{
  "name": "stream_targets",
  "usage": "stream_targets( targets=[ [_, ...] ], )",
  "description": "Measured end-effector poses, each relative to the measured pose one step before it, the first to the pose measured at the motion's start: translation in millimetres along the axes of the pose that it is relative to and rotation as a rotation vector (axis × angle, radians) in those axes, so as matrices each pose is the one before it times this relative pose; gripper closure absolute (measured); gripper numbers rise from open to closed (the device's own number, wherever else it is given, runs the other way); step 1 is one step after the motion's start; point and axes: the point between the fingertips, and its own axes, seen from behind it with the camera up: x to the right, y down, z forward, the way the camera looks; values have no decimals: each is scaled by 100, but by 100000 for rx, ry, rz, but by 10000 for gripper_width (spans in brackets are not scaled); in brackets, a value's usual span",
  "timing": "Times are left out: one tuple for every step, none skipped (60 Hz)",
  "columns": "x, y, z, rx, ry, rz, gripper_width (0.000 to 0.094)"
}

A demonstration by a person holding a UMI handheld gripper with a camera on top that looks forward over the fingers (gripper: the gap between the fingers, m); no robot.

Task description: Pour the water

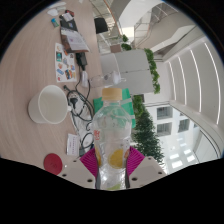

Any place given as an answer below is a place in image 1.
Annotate open paper booklet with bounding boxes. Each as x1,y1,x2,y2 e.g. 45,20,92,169
59,28,91,54

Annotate white paper card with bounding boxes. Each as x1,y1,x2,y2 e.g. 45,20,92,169
65,133,80,157

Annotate black chair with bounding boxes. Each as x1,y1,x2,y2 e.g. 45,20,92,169
93,17,109,35

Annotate flat round red coaster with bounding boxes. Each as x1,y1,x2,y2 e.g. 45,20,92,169
43,152,64,176

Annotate small white case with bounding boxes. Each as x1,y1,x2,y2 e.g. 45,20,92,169
46,8,60,17

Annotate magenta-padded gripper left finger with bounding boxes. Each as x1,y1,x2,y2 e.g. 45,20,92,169
57,147,100,190

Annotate clear drink bottle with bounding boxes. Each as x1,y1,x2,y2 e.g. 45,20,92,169
91,87,133,191

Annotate white cup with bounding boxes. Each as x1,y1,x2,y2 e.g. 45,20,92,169
27,84,73,125

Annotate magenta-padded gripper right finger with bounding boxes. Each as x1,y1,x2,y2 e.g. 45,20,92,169
125,145,167,189

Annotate green chair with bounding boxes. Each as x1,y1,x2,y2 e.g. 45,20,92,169
92,88,137,129

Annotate small potted plants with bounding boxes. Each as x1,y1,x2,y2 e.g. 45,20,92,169
109,34,133,54

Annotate white charger block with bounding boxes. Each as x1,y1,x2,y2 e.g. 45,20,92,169
80,70,90,88

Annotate colourful sticker sheet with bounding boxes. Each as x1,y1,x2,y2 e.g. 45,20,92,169
54,42,78,83

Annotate clear shaker bottle, white lid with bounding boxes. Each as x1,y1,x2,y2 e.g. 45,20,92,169
88,70,128,88

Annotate black power adapter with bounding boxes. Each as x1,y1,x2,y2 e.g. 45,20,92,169
74,51,89,71

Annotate row of potted trees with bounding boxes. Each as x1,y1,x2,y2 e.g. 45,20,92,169
131,94,166,164

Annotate ceiling light strips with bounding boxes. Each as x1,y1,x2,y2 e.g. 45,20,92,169
168,41,223,126

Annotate black phone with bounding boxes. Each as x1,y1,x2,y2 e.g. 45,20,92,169
59,13,78,33

